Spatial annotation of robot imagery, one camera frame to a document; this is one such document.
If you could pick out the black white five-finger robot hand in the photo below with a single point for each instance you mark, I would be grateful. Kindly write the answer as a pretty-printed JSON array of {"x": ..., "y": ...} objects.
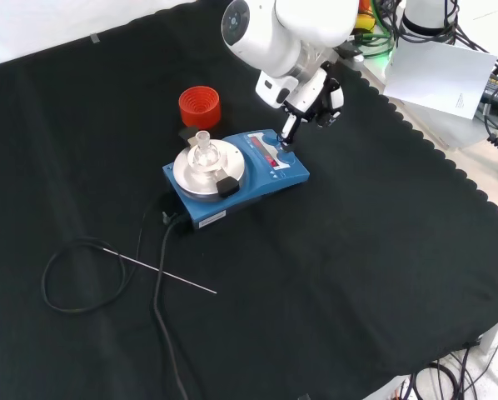
[{"x": 311, "y": 91}]

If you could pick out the blue base heater steel plate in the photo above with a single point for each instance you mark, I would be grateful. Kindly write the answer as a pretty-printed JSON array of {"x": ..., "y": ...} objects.
[{"x": 240, "y": 196}]

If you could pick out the yellow stop button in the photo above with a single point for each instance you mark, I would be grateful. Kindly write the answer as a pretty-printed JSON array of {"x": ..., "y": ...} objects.
[{"x": 365, "y": 18}]

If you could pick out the red ribbed plastic cup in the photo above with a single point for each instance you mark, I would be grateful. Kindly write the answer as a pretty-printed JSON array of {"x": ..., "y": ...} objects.
[{"x": 200, "y": 108}]

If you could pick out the clear round-bottom glass flask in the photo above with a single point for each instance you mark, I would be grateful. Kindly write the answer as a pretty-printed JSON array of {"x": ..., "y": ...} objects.
[{"x": 202, "y": 152}]

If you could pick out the white paper sheet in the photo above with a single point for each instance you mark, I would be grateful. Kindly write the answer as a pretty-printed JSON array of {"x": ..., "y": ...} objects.
[{"x": 436, "y": 79}]

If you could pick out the black bench cloth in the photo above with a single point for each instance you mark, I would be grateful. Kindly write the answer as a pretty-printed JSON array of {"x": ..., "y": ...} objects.
[{"x": 315, "y": 271}]

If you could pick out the clear tape piece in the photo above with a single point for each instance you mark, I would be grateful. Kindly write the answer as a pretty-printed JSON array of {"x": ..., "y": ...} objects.
[{"x": 94, "y": 38}]

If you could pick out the thin steel probe rod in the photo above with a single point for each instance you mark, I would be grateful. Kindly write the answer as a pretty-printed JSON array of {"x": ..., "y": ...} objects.
[{"x": 161, "y": 271}]

